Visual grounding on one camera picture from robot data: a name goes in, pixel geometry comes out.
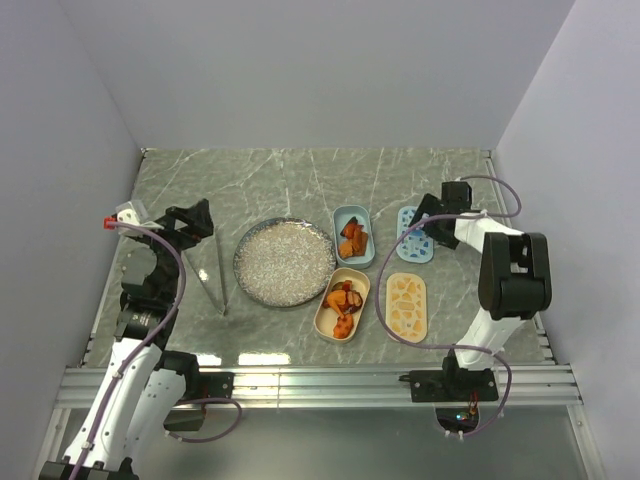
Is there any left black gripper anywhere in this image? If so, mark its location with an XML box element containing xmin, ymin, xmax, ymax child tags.
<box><xmin>134</xmin><ymin>198</ymin><xmax>213</xmax><ymax>300</ymax></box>

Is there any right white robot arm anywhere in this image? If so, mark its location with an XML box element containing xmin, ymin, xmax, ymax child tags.
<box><xmin>410</xmin><ymin>180</ymin><xmax>552</xmax><ymax>400</ymax></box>

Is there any red-brown meat slab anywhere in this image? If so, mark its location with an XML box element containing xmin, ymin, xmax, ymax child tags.
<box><xmin>352</xmin><ymin>230</ymin><xmax>368</xmax><ymax>256</ymax></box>

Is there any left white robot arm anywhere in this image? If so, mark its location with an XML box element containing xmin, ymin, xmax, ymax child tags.
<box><xmin>39</xmin><ymin>199</ymin><xmax>214</xmax><ymax>479</ymax></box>

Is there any aluminium frame rail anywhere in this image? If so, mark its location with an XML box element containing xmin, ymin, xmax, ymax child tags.
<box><xmin>54</xmin><ymin>364</ymin><xmax>584</xmax><ymax>411</ymax></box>

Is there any blue patterned lid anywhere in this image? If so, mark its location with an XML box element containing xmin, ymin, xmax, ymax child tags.
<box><xmin>396</xmin><ymin>206</ymin><xmax>434</xmax><ymax>264</ymax></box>

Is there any beige lunch box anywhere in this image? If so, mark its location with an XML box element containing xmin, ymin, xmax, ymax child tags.
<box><xmin>314</xmin><ymin>267</ymin><xmax>371</xmax><ymax>344</ymax></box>

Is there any orange crab claw piece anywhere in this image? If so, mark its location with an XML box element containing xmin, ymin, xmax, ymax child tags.
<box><xmin>341</xmin><ymin>223</ymin><xmax>364</xmax><ymax>240</ymax></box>

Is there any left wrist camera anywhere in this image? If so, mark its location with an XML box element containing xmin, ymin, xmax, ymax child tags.
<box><xmin>103</xmin><ymin>200</ymin><xmax>161</xmax><ymax>230</ymax></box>

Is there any speckled round plate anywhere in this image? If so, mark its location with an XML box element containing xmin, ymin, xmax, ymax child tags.
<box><xmin>233</xmin><ymin>217</ymin><xmax>337</xmax><ymax>308</ymax></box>

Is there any beige patterned lid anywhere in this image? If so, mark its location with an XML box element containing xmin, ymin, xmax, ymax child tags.
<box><xmin>386</xmin><ymin>272</ymin><xmax>428</xmax><ymax>344</ymax></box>

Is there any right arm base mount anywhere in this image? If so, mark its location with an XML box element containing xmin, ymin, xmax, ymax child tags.
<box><xmin>399</xmin><ymin>369</ymin><xmax>499</xmax><ymax>435</ymax></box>

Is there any orange fried cutlet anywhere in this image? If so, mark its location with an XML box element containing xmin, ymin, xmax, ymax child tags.
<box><xmin>338</xmin><ymin>239</ymin><xmax>355</xmax><ymax>259</ymax></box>

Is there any blue lunch box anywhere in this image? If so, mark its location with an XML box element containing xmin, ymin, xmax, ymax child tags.
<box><xmin>333</xmin><ymin>205</ymin><xmax>376</xmax><ymax>269</ymax></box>

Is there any spotted orange food piece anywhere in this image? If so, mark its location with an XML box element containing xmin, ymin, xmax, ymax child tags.
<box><xmin>333</xmin><ymin>314</ymin><xmax>354</xmax><ymax>340</ymax></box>

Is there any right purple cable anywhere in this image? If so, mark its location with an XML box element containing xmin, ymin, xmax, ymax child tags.
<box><xmin>374</xmin><ymin>174</ymin><xmax>522</xmax><ymax>439</ymax></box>

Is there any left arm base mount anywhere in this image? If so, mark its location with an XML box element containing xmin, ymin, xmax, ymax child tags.
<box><xmin>159</xmin><ymin>350</ymin><xmax>235</xmax><ymax>432</ymax></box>

